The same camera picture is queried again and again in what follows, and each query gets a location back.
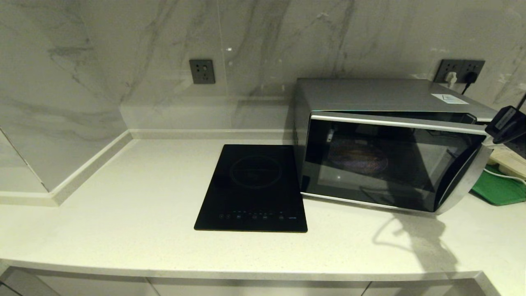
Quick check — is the dark grey wall socket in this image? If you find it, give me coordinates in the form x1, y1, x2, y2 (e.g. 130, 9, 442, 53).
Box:
434, 60, 463, 83
461, 60, 485, 84
189, 60, 215, 85

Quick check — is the white power cable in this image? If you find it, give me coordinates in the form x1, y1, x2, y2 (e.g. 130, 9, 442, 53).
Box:
486, 166, 526, 182

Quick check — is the beige drawer front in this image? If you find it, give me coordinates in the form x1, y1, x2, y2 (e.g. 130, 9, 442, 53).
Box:
147, 278, 370, 296

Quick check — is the silver microwave oven body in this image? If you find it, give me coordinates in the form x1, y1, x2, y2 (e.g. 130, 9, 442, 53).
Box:
293, 78, 498, 194

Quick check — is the black plug with cable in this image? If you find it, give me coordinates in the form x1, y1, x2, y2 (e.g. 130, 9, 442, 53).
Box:
461, 72, 479, 95

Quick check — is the beige cabinet door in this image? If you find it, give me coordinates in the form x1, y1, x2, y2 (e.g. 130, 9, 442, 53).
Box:
362, 281, 479, 296
36, 273, 161, 296

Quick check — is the cream power strip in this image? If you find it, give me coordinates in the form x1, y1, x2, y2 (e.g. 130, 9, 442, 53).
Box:
487, 144, 526, 180

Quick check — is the black induction cooktop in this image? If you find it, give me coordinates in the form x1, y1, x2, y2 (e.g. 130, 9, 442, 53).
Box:
194, 144, 308, 233

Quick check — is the angled grey cabinet panel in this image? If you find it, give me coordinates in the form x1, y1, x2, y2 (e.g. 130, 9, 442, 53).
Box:
0, 266, 62, 296

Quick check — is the green plastic tray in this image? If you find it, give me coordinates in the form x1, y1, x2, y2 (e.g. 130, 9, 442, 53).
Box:
471, 164, 526, 206

